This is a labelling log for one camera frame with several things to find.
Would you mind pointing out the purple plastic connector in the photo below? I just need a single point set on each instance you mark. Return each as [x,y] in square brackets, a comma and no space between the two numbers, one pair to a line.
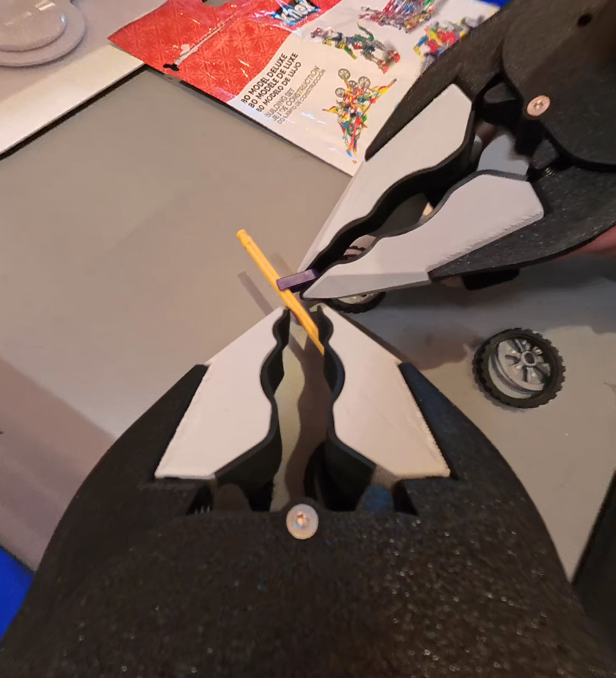
[295,279]

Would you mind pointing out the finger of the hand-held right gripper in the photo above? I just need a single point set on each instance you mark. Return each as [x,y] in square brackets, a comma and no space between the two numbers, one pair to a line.
[403,148]
[472,222]

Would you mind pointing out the red white instruction booklet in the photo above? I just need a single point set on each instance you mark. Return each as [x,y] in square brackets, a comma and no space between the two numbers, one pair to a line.
[207,47]

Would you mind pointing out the large grey wheel black tyre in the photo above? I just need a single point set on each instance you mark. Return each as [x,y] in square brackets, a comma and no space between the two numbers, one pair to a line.
[520,365]

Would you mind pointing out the small grey wheel black tyre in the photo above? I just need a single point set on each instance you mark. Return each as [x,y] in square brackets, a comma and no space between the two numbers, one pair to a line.
[358,302]

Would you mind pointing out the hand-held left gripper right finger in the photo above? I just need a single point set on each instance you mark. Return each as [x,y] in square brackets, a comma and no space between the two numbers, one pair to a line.
[387,418]

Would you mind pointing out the yellow plastic rod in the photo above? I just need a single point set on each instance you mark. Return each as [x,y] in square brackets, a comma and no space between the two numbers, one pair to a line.
[265,270]

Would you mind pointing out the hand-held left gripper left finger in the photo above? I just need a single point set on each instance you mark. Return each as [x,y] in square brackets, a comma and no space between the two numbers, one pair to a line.
[223,413]

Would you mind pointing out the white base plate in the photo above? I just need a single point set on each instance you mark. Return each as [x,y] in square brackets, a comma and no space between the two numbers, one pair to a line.
[48,106]

